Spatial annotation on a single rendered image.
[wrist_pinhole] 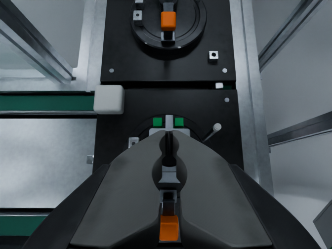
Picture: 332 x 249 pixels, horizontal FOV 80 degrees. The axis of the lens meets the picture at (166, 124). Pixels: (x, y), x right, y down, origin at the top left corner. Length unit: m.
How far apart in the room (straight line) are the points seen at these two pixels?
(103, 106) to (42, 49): 0.11
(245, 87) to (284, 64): 0.20
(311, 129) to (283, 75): 0.25
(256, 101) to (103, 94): 0.26
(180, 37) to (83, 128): 0.25
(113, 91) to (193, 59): 0.15
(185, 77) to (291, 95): 0.28
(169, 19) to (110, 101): 0.15
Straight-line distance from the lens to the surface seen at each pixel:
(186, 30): 0.39
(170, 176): 0.24
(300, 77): 0.57
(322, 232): 0.36
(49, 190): 0.43
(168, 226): 0.22
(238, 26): 0.45
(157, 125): 0.26
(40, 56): 0.34
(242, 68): 0.40
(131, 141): 0.29
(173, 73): 0.36
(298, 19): 0.39
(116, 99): 0.33
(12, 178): 0.47
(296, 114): 0.53
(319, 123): 0.32
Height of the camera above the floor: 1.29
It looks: 77 degrees down
